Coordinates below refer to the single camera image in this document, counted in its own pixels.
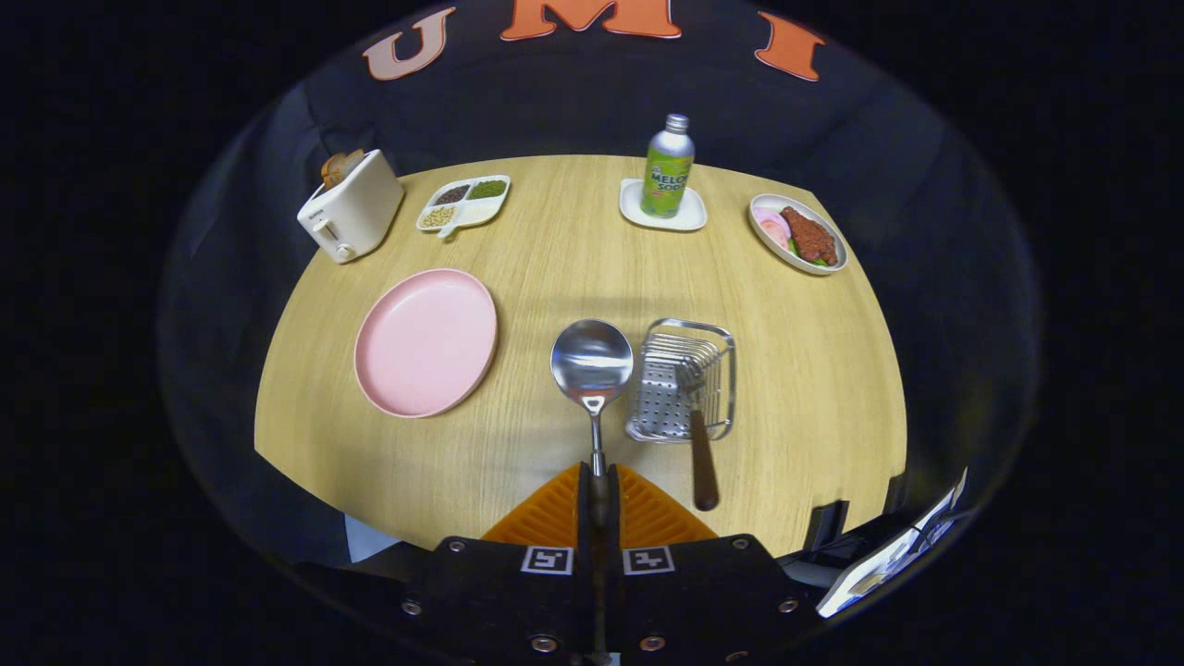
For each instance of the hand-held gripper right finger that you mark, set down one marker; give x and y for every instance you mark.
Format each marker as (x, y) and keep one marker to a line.
(684, 592)

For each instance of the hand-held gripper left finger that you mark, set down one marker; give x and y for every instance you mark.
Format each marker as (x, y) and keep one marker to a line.
(518, 592)

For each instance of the pink round plate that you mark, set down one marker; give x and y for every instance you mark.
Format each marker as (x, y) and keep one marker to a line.
(425, 342)

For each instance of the white oval food plate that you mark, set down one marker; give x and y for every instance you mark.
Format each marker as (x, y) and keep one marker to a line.
(775, 254)

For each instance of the green lettuce leaf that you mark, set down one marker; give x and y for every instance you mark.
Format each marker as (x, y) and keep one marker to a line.
(794, 248)

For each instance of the white square coaster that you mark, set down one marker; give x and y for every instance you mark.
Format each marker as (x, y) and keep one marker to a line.
(689, 220)

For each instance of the pink ham slices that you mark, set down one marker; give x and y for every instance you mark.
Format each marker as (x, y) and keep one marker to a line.
(770, 227)

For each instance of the brown meat patty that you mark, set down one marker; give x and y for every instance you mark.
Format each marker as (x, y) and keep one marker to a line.
(809, 236)

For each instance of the white divided snack dish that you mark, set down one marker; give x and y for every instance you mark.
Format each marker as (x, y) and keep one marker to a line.
(462, 205)

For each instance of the white toaster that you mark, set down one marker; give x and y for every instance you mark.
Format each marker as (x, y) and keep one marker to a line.
(356, 217)

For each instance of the green label drink bottle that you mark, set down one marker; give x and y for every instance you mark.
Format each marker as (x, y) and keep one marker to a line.
(668, 171)

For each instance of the toasted bread slice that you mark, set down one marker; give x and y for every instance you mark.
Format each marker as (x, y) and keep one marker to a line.
(340, 168)

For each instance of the black stand bracket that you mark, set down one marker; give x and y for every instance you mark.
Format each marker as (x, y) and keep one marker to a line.
(825, 525)

